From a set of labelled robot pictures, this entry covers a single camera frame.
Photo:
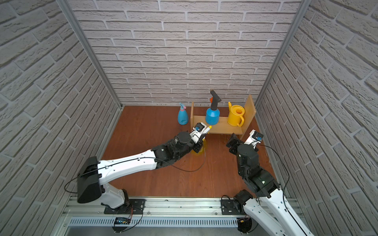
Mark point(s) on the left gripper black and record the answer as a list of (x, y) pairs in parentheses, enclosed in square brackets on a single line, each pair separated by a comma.
[(198, 144)]

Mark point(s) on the left aluminium corner post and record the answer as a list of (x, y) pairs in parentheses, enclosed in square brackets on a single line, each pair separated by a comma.
[(75, 25)]

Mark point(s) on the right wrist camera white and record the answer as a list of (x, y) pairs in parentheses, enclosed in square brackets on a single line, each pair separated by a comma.
[(254, 138)]

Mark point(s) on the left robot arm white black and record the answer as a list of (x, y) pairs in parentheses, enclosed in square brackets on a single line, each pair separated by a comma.
[(94, 177)]

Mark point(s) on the black round connector box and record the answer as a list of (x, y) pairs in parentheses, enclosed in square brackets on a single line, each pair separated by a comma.
[(244, 225)]

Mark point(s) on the blue pressure sprayer black handle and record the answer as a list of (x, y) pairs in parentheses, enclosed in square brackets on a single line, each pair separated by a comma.
[(213, 114)]

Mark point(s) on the small blue spray bottle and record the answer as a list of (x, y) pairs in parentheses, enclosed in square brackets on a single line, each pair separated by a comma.
[(183, 117)]

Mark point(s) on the green circuit board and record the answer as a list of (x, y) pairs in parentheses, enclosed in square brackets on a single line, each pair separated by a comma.
[(122, 221)]

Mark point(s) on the aluminium corner post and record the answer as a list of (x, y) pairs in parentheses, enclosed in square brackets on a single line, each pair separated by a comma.
[(302, 10), (75, 25)]

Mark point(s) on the yellow transparent spray bottle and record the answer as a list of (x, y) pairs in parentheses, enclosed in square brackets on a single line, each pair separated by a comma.
[(204, 140)]

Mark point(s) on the wooden shelf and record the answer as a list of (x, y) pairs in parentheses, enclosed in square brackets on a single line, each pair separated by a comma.
[(222, 127)]

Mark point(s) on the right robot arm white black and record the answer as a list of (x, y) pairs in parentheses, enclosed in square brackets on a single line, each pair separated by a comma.
[(264, 201)]

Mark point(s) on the yellow watering can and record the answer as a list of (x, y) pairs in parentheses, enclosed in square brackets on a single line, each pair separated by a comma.
[(236, 115)]

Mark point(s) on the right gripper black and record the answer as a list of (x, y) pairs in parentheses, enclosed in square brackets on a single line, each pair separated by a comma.
[(235, 144)]

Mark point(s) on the aluminium mounting rail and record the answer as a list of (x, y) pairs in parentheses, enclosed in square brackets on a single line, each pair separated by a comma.
[(158, 212)]

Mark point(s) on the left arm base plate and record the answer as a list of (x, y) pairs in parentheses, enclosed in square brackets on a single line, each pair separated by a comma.
[(135, 206)]

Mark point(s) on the right aluminium corner post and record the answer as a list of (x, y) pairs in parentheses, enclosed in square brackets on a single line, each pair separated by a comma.
[(302, 10)]

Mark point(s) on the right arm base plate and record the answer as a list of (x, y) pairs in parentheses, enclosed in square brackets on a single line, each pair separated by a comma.
[(229, 206)]

